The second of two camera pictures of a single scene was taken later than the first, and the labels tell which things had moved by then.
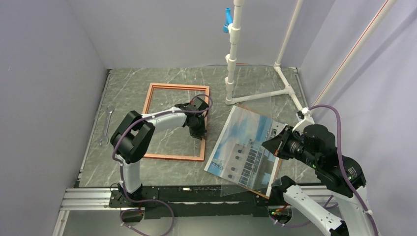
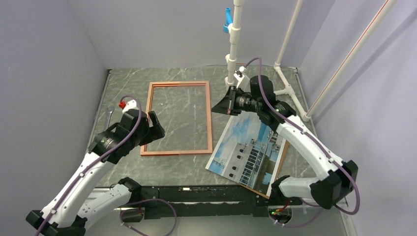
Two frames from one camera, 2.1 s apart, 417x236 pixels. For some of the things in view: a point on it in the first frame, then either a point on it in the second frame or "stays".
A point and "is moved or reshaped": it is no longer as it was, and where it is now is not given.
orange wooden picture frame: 173,86 is moved or reshaped
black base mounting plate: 235,201 stays
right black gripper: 278,143 to 226,105
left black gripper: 200,133 to 157,131
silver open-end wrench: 109,109 stays
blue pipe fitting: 228,19 stays
